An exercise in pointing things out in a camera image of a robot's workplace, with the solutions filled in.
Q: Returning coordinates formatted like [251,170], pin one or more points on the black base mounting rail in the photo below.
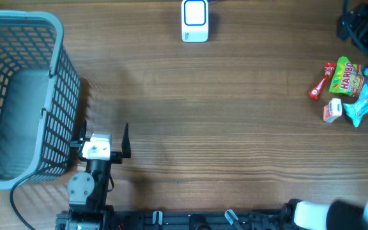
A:
[269,219]

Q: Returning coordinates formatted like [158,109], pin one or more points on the small red white box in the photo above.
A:
[332,110]

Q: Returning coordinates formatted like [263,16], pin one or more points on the grey plastic lattice basket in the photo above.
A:
[39,97]

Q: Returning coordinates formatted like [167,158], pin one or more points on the white barcode scanner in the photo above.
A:
[194,21]

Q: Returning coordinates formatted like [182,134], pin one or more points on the green Haribo gummy bag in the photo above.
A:
[348,78]

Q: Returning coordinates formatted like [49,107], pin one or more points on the red candy bar wrapper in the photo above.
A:
[329,70]

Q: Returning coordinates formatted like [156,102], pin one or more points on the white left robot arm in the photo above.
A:
[88,190]

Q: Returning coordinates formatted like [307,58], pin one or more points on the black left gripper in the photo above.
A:
[116,157]

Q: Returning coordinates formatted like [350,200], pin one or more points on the teal white snack pouch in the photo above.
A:
[358,109]

